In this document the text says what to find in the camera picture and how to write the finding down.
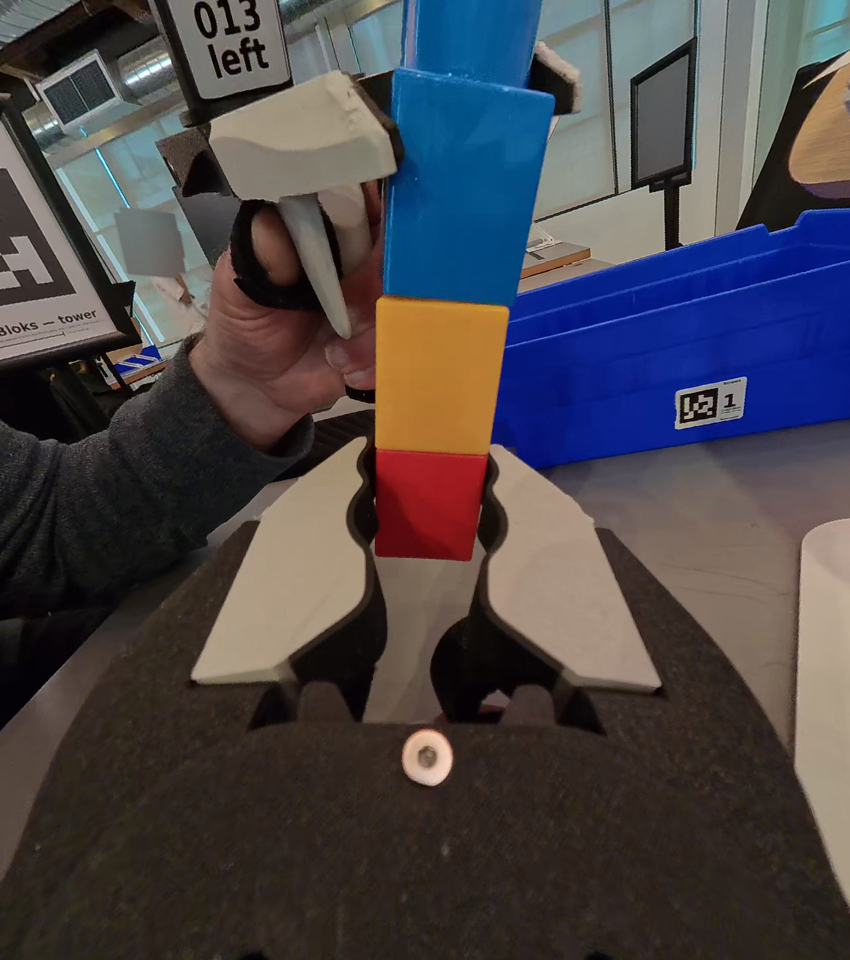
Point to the blue plastic bin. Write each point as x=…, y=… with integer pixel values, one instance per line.
x=650, y=360

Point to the person's left hand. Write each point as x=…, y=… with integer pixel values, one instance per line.
x=268, y=368

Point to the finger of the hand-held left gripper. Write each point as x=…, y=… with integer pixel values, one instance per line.
x=557, y=75
x=305, y=135

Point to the wooden table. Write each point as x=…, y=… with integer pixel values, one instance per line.
x=557, y=258

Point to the person's left forearm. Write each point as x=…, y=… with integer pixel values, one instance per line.
x=80, y=495

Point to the silver air duct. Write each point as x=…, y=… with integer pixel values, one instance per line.
x=35, y=23

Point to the black and white tag sign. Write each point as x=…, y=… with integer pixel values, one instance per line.
x=13, y=240

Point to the grey desk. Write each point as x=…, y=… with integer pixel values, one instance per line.
x=695, y=525

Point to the yellow toy building block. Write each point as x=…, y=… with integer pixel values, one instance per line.
x=440, y=375

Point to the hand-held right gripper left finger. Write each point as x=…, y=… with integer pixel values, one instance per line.
x=290, y=600

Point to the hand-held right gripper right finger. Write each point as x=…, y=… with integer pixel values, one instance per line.
x=567, y=600

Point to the blue toy building block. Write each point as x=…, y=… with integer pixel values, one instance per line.
x=470, y=180

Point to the black panel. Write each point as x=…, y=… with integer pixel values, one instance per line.
x=785, y=165

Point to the small monitor on stand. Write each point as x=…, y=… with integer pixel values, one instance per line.
x=665, y=120

